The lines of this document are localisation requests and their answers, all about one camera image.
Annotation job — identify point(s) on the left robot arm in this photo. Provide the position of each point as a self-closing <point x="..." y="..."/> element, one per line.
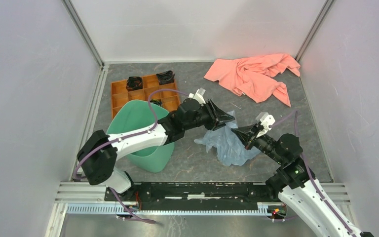
<point x="99" y="154"/>

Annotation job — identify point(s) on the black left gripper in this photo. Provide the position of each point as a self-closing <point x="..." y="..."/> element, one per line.
<point x="217" y="118"/>

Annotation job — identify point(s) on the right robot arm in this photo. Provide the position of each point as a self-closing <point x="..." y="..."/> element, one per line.
<point x="296" y="185"/>

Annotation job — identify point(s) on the green plastic trash bin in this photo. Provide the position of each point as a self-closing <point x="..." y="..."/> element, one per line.
<point x="134" y="115"/>

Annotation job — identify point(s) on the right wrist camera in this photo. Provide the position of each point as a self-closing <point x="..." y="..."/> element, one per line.
<point x="266" y="121"/>

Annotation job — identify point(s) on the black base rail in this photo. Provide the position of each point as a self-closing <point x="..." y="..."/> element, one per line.
<point x="199" y="196"/>

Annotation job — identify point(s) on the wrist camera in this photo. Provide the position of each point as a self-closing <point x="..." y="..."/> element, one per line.
<point x="266" y="121"/>
<point x="198" y="96"/>

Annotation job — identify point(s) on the pink cloth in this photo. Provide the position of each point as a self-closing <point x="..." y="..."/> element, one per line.
<point x="254" y="76"/>

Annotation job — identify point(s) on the orange compartment tray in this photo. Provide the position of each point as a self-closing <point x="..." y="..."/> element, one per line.
<point x="120" y="95"/>

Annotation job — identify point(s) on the translucent blue trash bag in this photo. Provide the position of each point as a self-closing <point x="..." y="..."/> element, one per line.
<point x="230" y="150"/>

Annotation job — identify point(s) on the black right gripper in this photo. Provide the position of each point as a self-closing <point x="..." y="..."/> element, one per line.
<point x="247" y="135"/>

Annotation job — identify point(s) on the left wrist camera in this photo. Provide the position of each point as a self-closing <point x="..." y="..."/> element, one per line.
<point x="198" y="96"/>

